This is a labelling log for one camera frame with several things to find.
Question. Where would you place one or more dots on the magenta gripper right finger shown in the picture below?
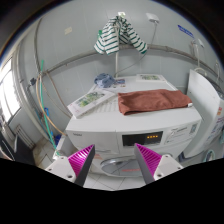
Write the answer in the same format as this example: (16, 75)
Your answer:
(148, 161)

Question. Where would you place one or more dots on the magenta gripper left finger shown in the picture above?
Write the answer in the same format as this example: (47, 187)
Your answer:
(81, 162)

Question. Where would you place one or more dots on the green white striped shirt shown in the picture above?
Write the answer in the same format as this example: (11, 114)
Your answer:
(116, 32)

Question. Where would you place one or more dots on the white appliance at right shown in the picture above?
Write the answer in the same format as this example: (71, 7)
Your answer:
(208, 98)

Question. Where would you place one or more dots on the blue wall sign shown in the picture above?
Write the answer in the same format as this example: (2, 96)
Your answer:
(184, 30)

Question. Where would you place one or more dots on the white wall socket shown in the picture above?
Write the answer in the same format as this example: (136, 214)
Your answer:
(152, 17)

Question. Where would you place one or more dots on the blue crumpled cloth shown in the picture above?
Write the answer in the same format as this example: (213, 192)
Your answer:
(104, 80)

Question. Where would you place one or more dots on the white washing machine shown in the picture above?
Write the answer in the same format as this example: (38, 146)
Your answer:
(114, 134)

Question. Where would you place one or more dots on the small picture book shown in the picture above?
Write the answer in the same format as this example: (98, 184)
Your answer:
(150, 78)

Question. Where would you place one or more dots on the brown folded towel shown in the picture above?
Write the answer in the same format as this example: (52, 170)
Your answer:
(151, 100)

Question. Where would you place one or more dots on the large picture book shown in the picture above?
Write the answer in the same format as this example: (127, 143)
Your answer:
(89, 101)

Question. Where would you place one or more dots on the window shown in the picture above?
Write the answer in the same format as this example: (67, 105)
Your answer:
(8, 96)

